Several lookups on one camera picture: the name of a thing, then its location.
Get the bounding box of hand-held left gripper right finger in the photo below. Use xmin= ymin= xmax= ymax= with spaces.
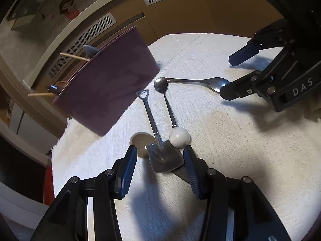
xmin=183 ymin=146 xmax=291 ymax=241

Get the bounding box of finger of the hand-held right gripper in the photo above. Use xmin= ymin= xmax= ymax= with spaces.
xmin=229 ymin=19 xmax=293 ymax=67
xmin=220 ymin=43 xmax=298 ymax=101

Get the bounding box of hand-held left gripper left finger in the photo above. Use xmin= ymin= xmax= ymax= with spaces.
xmin=30 ymin=145 xmax=138 ymax=241

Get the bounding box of plain steel spoon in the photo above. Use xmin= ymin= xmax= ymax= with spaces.
xmin=160 ymin=77 xmax=231 ymax=92

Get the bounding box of shovel shaped steel spoon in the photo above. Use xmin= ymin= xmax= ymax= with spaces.
xmin=136 ymin=89 xmax=185 ymax=173

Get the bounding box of spoon with white ball end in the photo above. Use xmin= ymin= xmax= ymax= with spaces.
xmin=154 ymin=77 xmax=188 ymax=148

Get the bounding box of purple utensil holder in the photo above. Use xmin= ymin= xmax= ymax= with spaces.
xmin=52 ymin=25 xmax=161 ymax=136

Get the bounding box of round brown spoon bowl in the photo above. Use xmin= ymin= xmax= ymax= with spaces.
xmin=130 ymin=132 xmax=156 ymax=159

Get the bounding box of white towel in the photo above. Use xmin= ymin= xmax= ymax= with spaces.
xmin=51 ymin=33 xmax=321 ymax=241

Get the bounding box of beige cabinet with white top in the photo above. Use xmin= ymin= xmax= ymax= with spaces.
xmin=0 ymin=0 xmax=286 ymax=143

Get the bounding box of wooden chopstick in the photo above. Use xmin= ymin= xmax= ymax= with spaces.
xmin=60 ymin=52 xmax=90 ymax=62
xmin=27 ymin=92 xmax=55 ymax=98

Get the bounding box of cartoon wall sticker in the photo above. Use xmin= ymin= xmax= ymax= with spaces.
xmin=59 ymin=0 xmax=79 ymax=20

